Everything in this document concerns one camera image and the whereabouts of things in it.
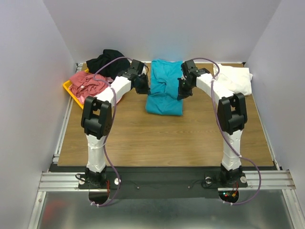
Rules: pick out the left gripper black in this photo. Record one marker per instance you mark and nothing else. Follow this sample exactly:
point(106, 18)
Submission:
point(146, 90)

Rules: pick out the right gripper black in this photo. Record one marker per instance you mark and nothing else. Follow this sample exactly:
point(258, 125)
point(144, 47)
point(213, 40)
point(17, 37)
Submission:
point(185, 86)

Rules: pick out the teal t-shirt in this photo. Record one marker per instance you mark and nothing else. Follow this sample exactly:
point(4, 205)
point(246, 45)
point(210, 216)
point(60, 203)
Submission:
point(164, 88)

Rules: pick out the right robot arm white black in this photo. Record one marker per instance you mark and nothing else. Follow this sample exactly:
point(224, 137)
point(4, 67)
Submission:
point(231, 117)

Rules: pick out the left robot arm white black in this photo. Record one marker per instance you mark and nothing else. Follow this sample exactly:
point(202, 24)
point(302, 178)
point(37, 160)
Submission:
point(97, 119)

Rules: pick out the black t-shirt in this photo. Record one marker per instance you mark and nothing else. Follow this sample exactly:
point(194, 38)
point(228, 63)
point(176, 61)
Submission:
point(111, 70)

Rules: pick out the folded white t-shirt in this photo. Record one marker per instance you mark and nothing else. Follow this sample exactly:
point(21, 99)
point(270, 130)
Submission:
point(235, 79)

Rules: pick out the dusty rose t-shirt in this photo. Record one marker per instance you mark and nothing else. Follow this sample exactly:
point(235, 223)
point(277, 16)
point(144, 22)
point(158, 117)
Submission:
point(93, 85)

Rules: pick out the yellow plastic bin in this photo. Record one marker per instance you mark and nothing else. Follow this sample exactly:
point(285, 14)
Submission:
point(74, 85)

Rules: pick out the right silver knob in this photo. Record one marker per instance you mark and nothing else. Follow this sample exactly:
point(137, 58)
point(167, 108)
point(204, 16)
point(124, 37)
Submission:
point(208, 180)

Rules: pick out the silver knob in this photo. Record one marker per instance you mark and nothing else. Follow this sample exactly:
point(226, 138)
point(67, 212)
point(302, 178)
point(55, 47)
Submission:
point(116, 181)
point(208, 180)

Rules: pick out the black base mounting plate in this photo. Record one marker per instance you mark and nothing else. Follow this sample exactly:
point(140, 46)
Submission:
point(150, 193)

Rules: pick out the left silver knob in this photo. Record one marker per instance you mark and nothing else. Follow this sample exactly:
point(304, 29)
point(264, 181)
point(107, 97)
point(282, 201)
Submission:
point(116, 181)

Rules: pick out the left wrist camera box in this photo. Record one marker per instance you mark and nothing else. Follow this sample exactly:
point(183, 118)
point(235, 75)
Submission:
point(135, 70)

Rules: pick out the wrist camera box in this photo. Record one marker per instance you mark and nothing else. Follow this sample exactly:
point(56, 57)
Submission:
point(189, 69)
point(135, 70)

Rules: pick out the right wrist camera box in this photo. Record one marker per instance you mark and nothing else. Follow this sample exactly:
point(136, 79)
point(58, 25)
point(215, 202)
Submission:
point(189, 69)

